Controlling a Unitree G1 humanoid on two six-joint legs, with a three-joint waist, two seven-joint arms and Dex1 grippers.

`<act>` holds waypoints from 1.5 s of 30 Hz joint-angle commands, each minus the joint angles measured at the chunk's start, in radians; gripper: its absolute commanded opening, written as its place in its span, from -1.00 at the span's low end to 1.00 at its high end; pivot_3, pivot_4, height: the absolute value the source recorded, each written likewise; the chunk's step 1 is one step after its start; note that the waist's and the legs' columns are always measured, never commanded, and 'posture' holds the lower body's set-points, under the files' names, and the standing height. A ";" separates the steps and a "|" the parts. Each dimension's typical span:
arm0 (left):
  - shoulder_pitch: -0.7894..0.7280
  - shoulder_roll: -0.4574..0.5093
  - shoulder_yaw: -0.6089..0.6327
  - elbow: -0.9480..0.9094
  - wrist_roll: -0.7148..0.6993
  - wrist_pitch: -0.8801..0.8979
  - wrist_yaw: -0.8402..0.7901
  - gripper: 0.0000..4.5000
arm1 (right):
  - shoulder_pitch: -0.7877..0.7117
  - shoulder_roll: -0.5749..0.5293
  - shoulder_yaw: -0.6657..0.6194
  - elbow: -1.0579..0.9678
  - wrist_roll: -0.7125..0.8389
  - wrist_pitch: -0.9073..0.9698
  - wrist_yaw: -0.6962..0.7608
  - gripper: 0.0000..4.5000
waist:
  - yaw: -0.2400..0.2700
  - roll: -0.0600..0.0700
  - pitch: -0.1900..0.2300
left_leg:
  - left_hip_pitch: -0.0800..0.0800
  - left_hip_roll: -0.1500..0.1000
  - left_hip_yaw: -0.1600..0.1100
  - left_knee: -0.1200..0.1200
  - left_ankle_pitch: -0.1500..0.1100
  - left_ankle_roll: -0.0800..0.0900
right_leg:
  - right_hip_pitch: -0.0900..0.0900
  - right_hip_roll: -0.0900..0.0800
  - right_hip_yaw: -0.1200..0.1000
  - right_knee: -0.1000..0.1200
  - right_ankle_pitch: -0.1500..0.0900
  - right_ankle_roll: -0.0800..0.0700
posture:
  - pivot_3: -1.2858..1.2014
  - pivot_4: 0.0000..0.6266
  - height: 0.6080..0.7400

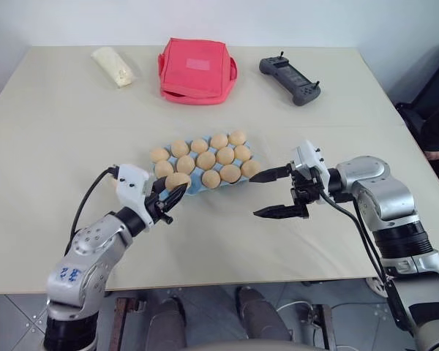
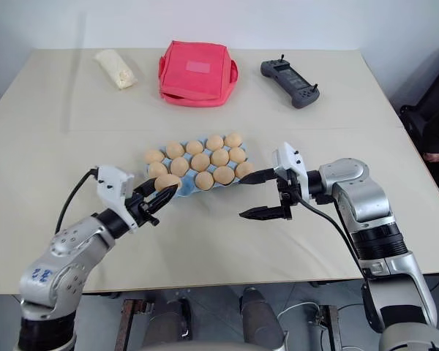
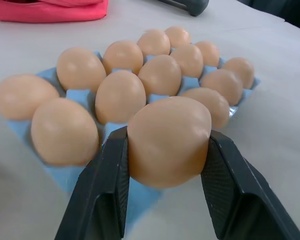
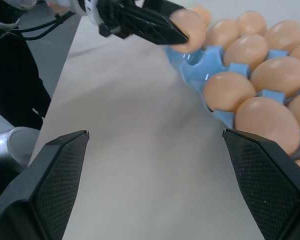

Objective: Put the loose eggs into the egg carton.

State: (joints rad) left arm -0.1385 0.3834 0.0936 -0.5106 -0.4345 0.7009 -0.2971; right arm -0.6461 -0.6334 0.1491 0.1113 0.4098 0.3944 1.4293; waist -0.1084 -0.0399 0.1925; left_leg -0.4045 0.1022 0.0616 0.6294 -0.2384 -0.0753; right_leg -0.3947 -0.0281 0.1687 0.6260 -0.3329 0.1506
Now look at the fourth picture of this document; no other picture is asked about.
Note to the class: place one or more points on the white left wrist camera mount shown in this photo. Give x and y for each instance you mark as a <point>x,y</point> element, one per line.
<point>91,11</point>

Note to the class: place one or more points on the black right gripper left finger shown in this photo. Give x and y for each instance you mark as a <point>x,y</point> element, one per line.
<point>52,180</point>

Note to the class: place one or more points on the blue plastic egg tray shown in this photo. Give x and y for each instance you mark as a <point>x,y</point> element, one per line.
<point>197,68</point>

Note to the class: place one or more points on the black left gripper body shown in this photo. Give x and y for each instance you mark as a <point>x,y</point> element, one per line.
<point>115,17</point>

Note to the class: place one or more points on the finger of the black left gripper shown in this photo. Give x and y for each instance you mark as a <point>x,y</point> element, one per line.
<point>155,27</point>
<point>165,6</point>

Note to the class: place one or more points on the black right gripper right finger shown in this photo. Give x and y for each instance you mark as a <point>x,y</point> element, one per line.
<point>265,180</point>

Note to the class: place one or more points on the black and silver robot body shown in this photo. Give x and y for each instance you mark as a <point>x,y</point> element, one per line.
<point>12,82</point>

